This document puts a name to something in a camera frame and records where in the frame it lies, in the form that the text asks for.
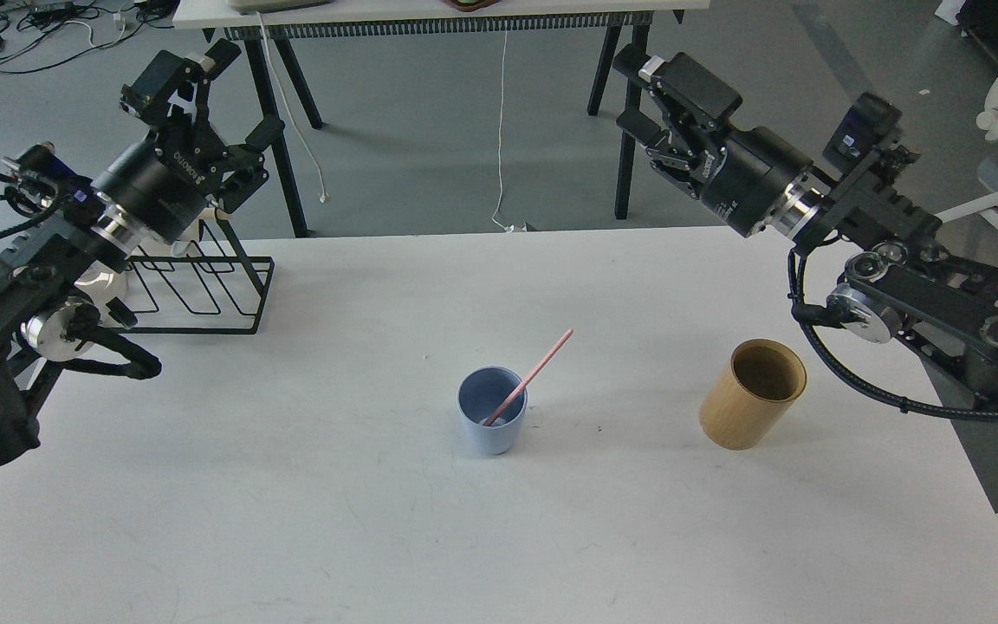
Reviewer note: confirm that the white cup in rack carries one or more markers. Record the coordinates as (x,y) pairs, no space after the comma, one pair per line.
(187,243)

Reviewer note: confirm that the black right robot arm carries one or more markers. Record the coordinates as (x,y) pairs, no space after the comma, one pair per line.
(865,258)

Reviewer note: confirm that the background table with black legs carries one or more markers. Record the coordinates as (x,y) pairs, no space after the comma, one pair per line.
(266,30)

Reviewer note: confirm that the black wire dish rack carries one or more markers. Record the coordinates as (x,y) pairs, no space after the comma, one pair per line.
(223,292)

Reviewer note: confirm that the blue plastic cup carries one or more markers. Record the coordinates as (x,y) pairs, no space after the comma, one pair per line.
(478,398)

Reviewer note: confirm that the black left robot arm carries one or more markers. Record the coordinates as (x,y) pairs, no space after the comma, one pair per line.
(61,225)

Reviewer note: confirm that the bamboo cylinder holder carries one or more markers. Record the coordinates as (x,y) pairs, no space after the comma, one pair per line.
(762,379)

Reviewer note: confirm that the pink chopstick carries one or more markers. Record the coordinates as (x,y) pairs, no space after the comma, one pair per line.
(527,379)

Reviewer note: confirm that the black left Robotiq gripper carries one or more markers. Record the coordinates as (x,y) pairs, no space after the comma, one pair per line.
(157,192)

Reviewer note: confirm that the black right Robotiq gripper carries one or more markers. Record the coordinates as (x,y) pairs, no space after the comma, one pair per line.
(749,179)

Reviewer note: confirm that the white bowl in rack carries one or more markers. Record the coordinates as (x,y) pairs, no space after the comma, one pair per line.
(102,286)

